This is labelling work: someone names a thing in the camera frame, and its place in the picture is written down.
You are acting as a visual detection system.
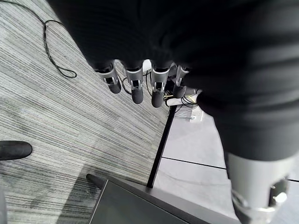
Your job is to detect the tangled black cables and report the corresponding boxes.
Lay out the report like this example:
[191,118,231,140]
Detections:
[116,60,202,110]

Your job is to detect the black metal bar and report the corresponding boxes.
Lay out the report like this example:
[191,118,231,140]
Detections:
[146,105,176,189]

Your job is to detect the white power strip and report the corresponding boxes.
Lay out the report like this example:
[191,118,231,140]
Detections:
[166,97,185,106]

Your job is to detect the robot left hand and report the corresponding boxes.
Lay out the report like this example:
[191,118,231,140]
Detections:
[46,0,299,224]

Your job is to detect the thin black cable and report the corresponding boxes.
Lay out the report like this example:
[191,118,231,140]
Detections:
[14,0,77,78]

